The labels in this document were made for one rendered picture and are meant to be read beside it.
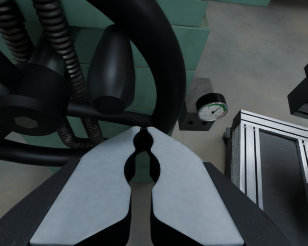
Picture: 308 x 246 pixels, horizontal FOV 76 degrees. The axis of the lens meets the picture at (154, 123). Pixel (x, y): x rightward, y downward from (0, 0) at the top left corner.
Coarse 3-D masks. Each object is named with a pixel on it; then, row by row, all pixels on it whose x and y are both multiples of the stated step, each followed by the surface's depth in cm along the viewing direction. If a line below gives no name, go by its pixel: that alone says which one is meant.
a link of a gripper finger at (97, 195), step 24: (120, 144) 10; (96, 168) 8; (120, 168) 9; (72, 192) 7; (96, 192) 7; (120, 192) 7; (48, 216) 6; (72, 216) 6; (96, 216) 6; (120, 216) 6; (48, 240) 6; (72, 240) 6; (96, 240) 6; (120, 240) 7
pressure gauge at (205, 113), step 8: (208, 96) 39; (216, 96) 39; (200, 104) 40; (208, 104) 38; (216, 104) 39; (224, 104) 39; (200, 112) 41; (208, 112) 41; (216, 112) 41; (224, 112) 41; (208, 120) 43
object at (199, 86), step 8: (192, 80) 51; (200, 80) 52; (208, 80) 52; (192, 88) 50; (200, 88) 50; (208, 88) 50; (192, 96) 48; (200, 96) 48; (184, 104) 47; (192, 104) 47; (184, 112) 47; (192, 112) 45; (184, 120) 48; (192, 120) 48; (200, 120) 48; (184, 128) 51; (192, 128) 51; (200, 128) 51; (208, 128) 51
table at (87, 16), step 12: (12, 0) 19; (24, 0) 19; (60, 0) 19; (72, 0) 19; (84, 0) 19; (216, 0) 29; (228, 0) 29; (240, 0) 29; (252, 0) 29; (264, 0) 29; (24, 12) 20; (72, 12) 20; (84, 12) 20; (96, 12) 20; (72, 24) 21; (84, 24) 21; (96, 24) 21; (108, 24) 21
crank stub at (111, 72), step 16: (112, 32) 11; (96, 48) 11; (112, 48) 10; (128, 48) 11; (96, 64) 9; (112, 64) 9; (128, 64) 10; (96, 80) 9; (112, 80) 9; (128, 80) 9; (96, 96) 9; (112, 96) 9; (128, 96) 9; (112, 112) 10
